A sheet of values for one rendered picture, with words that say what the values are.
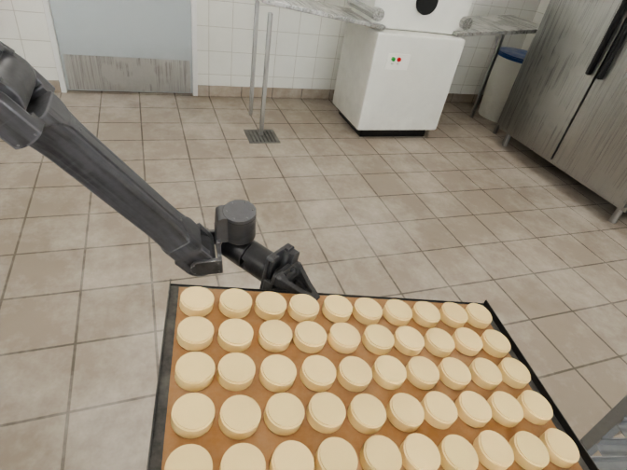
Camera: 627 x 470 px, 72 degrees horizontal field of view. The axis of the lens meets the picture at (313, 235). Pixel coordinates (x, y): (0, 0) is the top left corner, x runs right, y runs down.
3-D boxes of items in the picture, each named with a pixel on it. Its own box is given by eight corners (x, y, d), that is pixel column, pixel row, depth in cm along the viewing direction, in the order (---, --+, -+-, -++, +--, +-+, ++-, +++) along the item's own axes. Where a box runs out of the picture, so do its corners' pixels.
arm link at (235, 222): (188, 241, 82) (191, 276, 77) (182, 196, 74) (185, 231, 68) (251, 235, 85) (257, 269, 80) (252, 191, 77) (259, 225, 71)
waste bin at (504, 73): (533, 127, 463) (564, 64, 423) (494, 127, 444) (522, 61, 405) (501, 107, 502) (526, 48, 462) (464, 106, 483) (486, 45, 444)
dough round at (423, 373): (411, 391, 64) (416, 383, 63) (399, 363, 68) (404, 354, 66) (439, 390, 65) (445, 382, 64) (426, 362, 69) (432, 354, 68)
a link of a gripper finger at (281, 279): (321, 308, 79) (282, 282, 82) (331, 280, 75) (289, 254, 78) (300, 328, 74) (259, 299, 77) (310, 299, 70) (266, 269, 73)
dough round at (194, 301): (215, 316, 65) (217, 307, 64) (182, 320, 63) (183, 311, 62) (209, 293, 69) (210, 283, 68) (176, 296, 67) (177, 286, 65)
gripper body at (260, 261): (285, 287, 82) (257, 268, 85) (297, 246, 76) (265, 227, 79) (264, 304, 77) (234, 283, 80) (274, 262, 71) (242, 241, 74)
